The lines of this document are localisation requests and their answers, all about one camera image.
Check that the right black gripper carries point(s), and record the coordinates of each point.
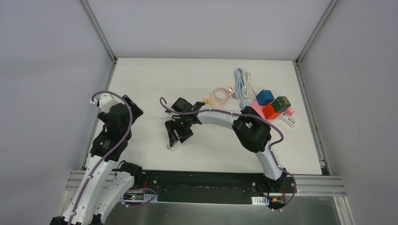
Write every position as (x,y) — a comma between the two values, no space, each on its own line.
(178,128)

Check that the white charger plug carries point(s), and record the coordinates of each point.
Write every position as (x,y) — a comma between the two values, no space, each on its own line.
(173,144)

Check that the beige cube plug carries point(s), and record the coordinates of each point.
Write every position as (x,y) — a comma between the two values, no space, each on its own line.
(208,101)

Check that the dark green cube socket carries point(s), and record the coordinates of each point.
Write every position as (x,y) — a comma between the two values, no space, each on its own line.
(280,104)

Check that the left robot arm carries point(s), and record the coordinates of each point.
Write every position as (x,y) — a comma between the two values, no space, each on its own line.
(93,202)

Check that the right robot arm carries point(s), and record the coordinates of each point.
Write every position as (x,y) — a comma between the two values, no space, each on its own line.
(252,131)

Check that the red cube socket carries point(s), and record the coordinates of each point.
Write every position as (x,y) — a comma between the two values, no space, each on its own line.
(269,112)

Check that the blue cube socket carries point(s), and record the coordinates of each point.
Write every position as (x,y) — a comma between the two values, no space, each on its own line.
(264,97)

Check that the pink power strip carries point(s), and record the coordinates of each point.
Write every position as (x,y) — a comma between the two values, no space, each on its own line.
(290,111)

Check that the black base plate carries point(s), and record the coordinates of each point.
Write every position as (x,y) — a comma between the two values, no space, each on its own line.
(210,187)

